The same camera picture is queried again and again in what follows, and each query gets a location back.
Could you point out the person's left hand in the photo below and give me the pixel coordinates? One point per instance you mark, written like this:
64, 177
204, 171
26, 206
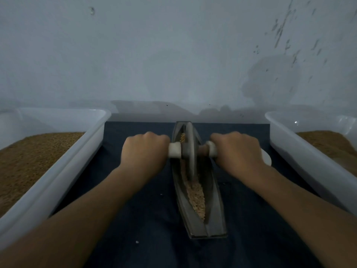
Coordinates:
144, 153

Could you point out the person's right hand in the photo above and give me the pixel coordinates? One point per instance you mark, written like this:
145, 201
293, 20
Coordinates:
237, 153

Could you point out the small ground grain portion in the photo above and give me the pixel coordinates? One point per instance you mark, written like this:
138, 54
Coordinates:
196, 198

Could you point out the white plastic tray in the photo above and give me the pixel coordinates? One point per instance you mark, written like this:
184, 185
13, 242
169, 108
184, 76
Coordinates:
304, 159
61, 162

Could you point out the boat-shaped metal grinding trough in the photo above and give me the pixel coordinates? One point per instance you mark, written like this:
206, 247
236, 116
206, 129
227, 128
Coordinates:
216, 223

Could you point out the person's left forearm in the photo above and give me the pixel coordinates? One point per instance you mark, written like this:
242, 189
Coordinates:
64, 223

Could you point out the person's right forearm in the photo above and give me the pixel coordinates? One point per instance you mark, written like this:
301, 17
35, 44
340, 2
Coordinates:
309, 217

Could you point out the white round plate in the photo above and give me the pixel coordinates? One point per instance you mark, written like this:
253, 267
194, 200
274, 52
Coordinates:
266, 157

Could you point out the dark blue tablecloth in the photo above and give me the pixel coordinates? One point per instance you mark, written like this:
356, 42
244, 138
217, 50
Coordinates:
150, 237

